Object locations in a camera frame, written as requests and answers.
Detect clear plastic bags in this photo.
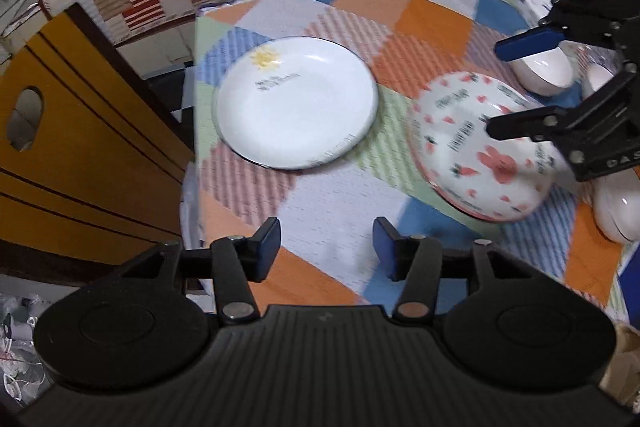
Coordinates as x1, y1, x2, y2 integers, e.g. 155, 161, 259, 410
0, 292, 52, 404

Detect white plate with sun print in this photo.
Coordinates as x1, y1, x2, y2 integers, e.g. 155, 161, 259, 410
212, 36, 379, 170

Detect white bowl with bunny print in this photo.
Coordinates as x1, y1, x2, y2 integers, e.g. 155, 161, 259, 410
406, 71, 563, 223

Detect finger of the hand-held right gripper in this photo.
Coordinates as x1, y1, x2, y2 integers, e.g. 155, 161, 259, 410
495, 0, 640, 62
487, 72, 640, 154

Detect cardboard box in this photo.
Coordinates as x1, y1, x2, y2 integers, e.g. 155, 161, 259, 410
600, 322, 640, 413

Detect patchwork tablecloth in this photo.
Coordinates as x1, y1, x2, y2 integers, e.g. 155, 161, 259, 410
180, 0, 640, 323

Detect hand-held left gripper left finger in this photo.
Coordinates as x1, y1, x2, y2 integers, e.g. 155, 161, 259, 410
117, 217, 282, 326

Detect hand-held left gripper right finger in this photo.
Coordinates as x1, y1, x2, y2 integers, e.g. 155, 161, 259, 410
374, 217, 539, 322

